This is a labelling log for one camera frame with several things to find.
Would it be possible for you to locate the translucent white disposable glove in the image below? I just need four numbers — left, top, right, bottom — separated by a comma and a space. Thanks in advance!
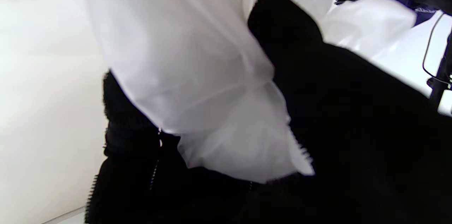
79, 0, 315, 184

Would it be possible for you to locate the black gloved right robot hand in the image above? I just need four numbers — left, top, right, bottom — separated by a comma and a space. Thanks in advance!
85, 0, 452, 224

